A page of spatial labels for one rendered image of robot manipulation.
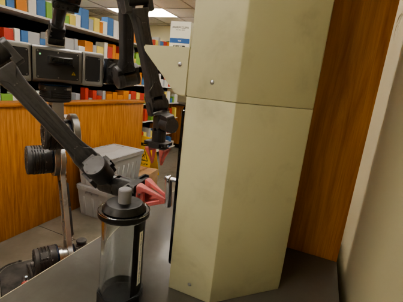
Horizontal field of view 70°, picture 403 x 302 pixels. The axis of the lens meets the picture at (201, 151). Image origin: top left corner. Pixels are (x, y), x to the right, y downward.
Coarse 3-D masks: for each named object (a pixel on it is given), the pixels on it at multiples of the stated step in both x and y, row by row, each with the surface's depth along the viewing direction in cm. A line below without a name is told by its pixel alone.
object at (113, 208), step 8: (120, 192) 59; (128, 192) 59; (112, 200) 61; (120, 200) 60; (128, 200) 60; (136, 200) 62; (104, 208) 59; (112, 208) 58; (120, 208) 58; (128, 208) 58; (136, 208) 59; (144, 208) 61; (120, 216) 57; (128, 216) 57
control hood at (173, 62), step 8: (152, 48) 62; (160, 48) 62; (168, 48) 61; (176, 48) 60; (184, 48) 60; (152, 56) 63; (160, 56) 62; (168, 56) 61; (176, 56) 60; (184, 56) 60; (160, 64) 62; (168, 64) 62; (176, 64) 61; (184, 64) 60; (160, 72) 63; (168, 72) 62; (176, 72) 61; (184, 72) 60; (168, 80) 62; (176, 80) 61; (184, 80) 61; (176, 88) 62; (184, 88) 61
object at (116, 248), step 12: (108, 216) 57; (144, 216) 59; (108, 228) 58; (120, 228) 57; (132, 228) 58; (108, 240) 59; (120, 240) 58; (132, 240) 59; (108, 252) 59; (120, 252) 59; (132, 252) 60; (108, 264) 60; (120, 264) 59; (108, 276) 60; (120, 276) 60; (108, 288) 61; (120, 288) 61; (108, 300) 62; (120, 300) 61
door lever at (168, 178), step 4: (164, 176) 73; (168, 176) 72; (168, 180) 72; (172, 180) 72; (168, 184) 72; (168, 188) 73; (168, 192) 73; (168, 196) 73; (168, 200) 74; (168, 204) 74
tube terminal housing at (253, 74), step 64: (256, 0) 54; (320, 0) 59; (192, 64) 59; (256, 64) 57; (320, 64) 63; (192, 128) 62; (256, 128) 61; (192, 192) 65; (256, 192) 65; (192, 256) 68; (256, 256) 70
